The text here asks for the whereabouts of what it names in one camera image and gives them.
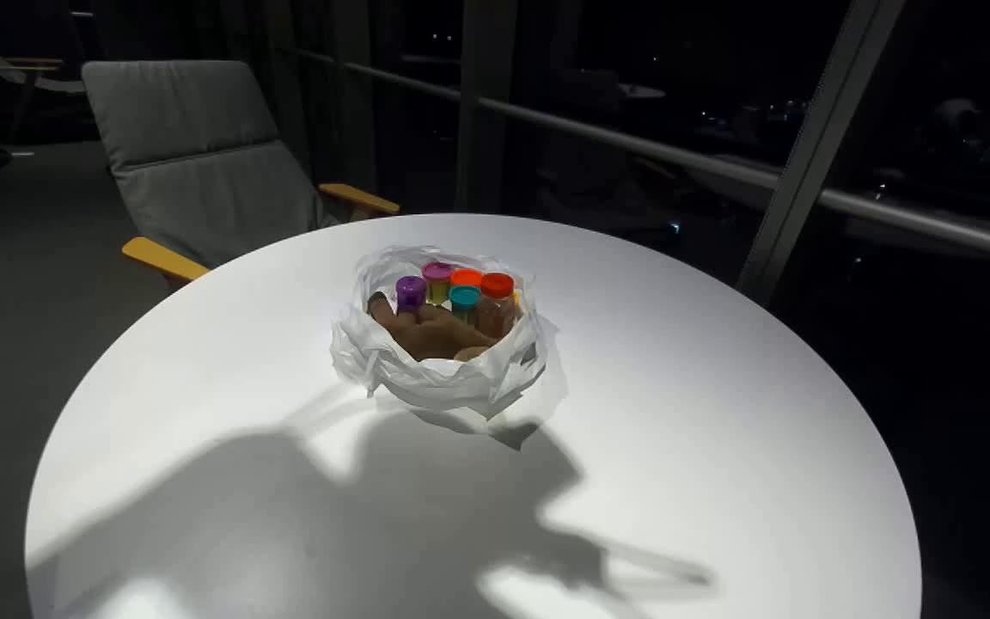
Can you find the dark background chair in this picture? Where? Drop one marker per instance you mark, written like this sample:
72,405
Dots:
15,70

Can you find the grey lounge chair wooden armrests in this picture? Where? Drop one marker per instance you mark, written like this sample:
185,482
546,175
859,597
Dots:
190,150

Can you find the brown plush dog toy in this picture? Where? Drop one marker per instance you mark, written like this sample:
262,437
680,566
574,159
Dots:
436,333

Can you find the metal window railing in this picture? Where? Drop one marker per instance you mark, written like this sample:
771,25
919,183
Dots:
655,156

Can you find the slanted grey window post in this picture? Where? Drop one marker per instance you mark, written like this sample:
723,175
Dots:
821,125

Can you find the red lid spice jar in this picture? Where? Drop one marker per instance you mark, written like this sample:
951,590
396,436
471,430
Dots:
496,287

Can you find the dark window mullion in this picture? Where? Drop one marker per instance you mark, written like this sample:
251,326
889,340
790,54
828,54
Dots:
483,92

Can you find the white plastic bag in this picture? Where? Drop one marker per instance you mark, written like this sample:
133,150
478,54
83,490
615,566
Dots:
448,382

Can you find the magenta lid dough tub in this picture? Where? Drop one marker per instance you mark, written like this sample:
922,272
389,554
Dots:
436,272

